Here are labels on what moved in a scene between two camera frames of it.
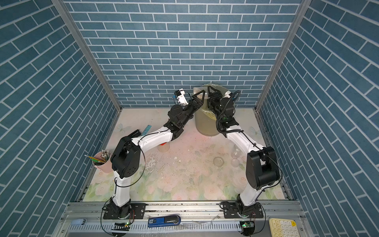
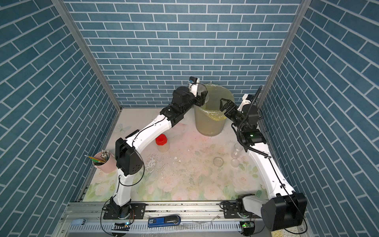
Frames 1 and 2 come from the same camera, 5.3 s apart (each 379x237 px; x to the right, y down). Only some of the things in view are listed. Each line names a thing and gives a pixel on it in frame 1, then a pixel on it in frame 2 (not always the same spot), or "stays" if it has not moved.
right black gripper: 218,96 → 231,105
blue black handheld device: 164,220 stays
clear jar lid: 218,161 stays
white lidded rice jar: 236,152 stays
